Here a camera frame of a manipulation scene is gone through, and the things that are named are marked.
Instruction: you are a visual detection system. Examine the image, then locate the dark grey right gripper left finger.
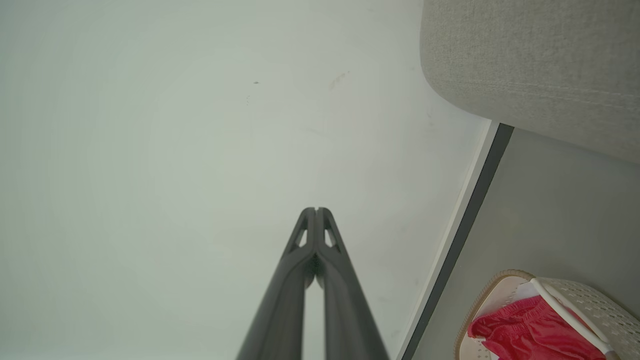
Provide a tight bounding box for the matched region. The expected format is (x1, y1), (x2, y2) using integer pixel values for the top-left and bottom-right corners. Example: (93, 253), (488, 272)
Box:
(236, 207), (317, 360)

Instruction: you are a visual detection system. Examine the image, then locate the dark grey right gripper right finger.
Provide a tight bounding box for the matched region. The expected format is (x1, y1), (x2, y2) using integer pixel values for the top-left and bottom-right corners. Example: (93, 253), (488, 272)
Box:
(316, 207), (390, 360)

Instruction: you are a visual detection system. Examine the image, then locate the red knit garment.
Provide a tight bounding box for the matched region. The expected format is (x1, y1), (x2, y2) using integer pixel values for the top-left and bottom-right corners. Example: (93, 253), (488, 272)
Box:
(467, 295), (609, 360)

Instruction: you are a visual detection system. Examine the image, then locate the white perforated laundry basket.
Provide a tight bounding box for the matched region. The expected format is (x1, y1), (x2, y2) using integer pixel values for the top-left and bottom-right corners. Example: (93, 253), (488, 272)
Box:
(454, 269), (640, 360)

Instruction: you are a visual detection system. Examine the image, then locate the grey fabric cushion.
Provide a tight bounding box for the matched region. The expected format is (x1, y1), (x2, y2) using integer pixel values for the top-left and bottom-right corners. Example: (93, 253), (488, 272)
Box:
(420, 0), (640, 166)

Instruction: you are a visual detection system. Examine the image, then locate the dark wall skirting strip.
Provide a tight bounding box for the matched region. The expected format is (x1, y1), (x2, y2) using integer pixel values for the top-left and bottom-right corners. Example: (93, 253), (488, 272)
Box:
(398, 121), (516, 360)

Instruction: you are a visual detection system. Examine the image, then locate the white basket handle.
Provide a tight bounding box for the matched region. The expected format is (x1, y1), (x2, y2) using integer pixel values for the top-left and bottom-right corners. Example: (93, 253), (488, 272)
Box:
(530, 278), (615, 357)

